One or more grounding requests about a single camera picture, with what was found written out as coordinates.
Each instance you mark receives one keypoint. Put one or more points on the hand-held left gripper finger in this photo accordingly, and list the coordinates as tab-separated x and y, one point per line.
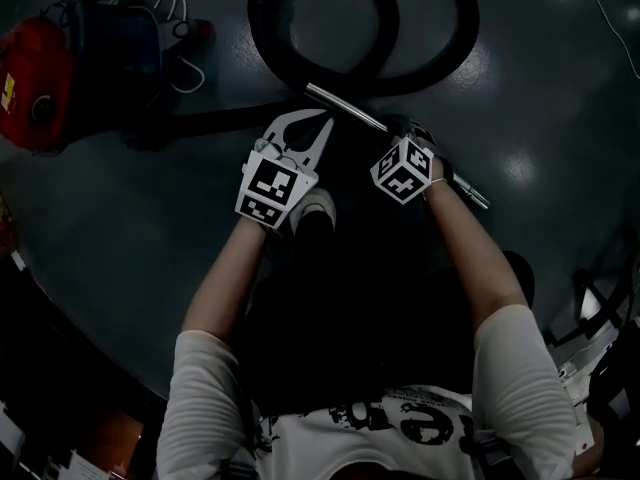
272	127
324	143

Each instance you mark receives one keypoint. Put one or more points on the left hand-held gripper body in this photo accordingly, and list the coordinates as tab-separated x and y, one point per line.
270	183

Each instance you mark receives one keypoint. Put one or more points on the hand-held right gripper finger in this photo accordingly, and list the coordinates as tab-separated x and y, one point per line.
392	125
422	133

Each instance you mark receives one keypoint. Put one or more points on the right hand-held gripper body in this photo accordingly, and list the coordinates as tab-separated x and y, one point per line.
400	173

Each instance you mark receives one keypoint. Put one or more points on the silver metal vacuum tube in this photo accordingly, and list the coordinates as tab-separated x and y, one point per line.
345	107

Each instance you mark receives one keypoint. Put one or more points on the person's left forearm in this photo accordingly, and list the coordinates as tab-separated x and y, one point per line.
225	278

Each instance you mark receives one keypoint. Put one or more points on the person's right forearm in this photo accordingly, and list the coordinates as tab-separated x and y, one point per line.
475	258

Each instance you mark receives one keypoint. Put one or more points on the red canister vacuum cleaner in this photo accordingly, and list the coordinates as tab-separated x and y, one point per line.
35	83

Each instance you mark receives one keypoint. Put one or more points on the person's white shoe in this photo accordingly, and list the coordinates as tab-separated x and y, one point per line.
312	208

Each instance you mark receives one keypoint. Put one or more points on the black trousers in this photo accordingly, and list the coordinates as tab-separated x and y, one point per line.
360	318

